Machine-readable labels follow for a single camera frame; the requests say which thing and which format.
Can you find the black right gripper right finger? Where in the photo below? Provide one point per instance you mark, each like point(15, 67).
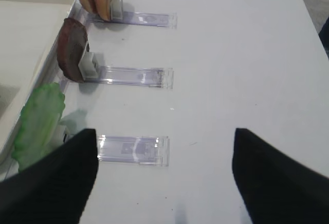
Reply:
point(274, 187)

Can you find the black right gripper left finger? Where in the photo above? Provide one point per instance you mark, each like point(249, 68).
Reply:
point(55, 189)

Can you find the standing green lettuce leaf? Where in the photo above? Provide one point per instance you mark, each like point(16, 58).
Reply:
point(39, 119)

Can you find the standing brown meat patty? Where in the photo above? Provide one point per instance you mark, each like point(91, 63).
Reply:
point(72, 40)

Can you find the white metal tray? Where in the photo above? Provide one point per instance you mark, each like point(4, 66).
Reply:
point(29, 30)

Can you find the clear lettuce holder rail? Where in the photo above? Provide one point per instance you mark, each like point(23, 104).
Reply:
point(140, 150)

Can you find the clear patty holder rail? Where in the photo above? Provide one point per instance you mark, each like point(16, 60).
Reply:
point(93, 72)

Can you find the clear bun holder rail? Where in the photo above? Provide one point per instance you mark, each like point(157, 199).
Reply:
point(119, 16)

